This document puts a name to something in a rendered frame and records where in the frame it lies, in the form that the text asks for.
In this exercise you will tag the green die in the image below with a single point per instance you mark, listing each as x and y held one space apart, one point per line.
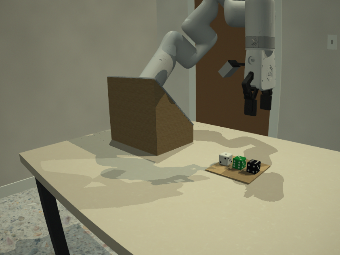
239 162

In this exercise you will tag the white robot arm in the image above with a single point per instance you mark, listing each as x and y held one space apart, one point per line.
257 16

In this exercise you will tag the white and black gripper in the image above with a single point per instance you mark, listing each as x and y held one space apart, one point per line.
260 75

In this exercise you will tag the black die with white pips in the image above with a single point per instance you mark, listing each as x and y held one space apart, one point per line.
253 166

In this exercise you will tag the tan flat mat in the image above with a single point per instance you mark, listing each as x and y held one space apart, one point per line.
236 174

